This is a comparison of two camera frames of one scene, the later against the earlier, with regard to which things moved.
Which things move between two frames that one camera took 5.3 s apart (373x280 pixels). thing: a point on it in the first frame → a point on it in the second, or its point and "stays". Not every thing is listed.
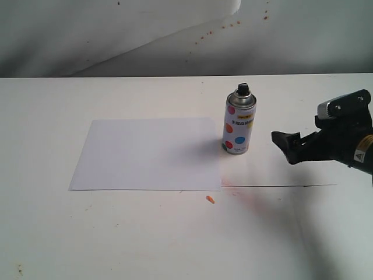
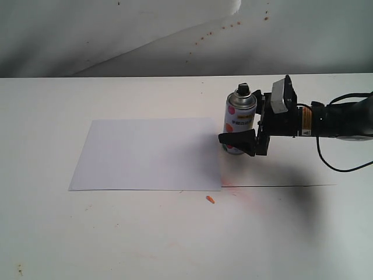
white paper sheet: (149, 154) stays
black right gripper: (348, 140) → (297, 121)
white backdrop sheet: (185, 38) stays
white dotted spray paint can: (239, 121) stays
